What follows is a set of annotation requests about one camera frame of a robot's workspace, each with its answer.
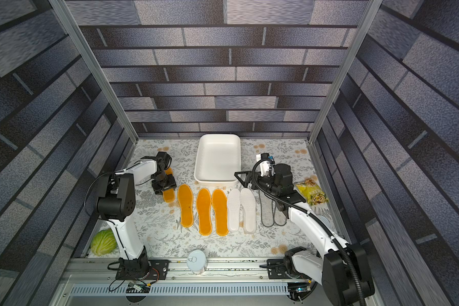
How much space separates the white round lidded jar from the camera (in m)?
0.72

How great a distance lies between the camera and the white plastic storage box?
1.01 metres

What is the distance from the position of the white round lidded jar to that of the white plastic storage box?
1.12 ft
